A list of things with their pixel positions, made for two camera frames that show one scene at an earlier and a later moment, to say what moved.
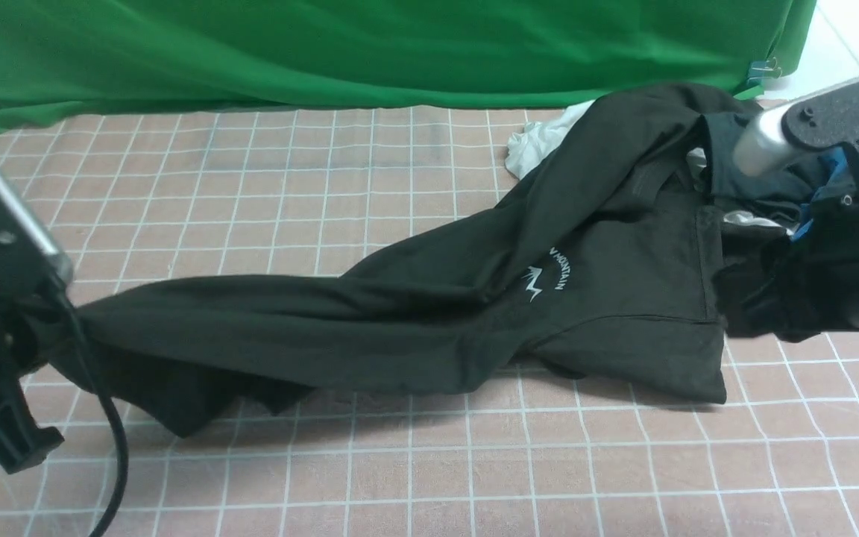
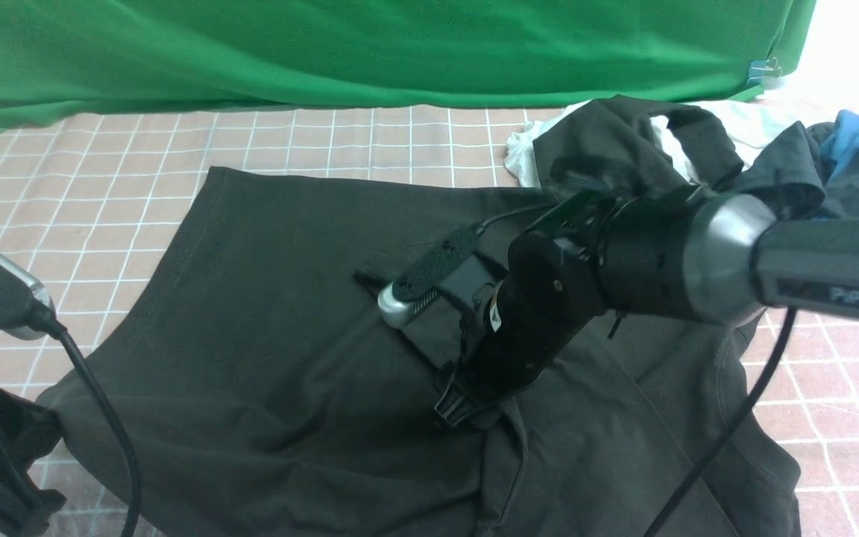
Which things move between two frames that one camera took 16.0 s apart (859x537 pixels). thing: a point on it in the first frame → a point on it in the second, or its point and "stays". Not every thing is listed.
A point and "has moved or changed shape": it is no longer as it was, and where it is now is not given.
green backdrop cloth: (13, 59) stays
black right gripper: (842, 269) → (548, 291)
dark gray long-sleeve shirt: (600, 265) has moved or changed shape
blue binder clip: (763, 71) stays
